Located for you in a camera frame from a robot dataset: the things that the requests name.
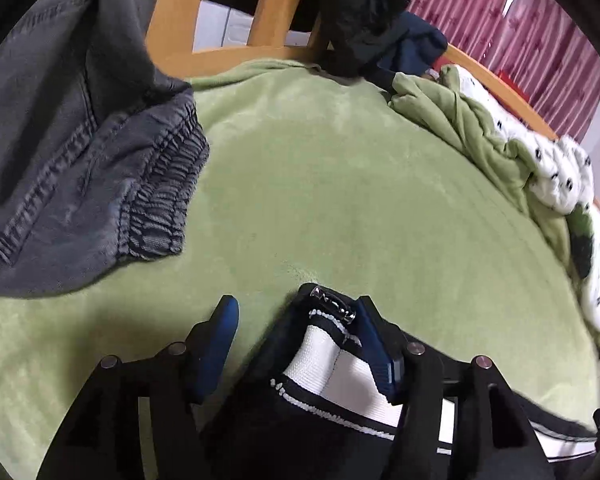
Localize green fleece blanket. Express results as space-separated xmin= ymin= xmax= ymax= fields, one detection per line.
xmin=0 ymin=60 xmax=600 ymax=480

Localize black jacket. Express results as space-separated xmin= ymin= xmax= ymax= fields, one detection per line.
xmin=310 ymin=0 xmax=411 ymax=79

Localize red patterned curtain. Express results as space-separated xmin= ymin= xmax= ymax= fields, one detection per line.
xmin=387 ymin=0 xmax=600 ymax=142

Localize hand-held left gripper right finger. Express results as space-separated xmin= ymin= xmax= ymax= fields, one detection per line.
xmin=355 ymin=296 xmax=557 ymax=480

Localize grey jeans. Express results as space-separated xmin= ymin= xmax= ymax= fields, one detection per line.
xmin=0 ymin=0 xmax=211 ymax=300

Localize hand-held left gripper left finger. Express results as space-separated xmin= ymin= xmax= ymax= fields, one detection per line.
xmin=36 ymin=295 xmax=241 ymax=480

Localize white floral quilt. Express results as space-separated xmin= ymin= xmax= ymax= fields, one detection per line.
xmin=430 ymin=62 xmax=600 ymax=361

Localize navy garment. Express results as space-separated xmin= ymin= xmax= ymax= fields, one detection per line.
xmin=374 ymin=10 xmax=449 ymax=87

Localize black pants with white waistband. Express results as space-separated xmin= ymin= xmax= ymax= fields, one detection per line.
xmin=200 ymin=282 xmax=600 ymax=480

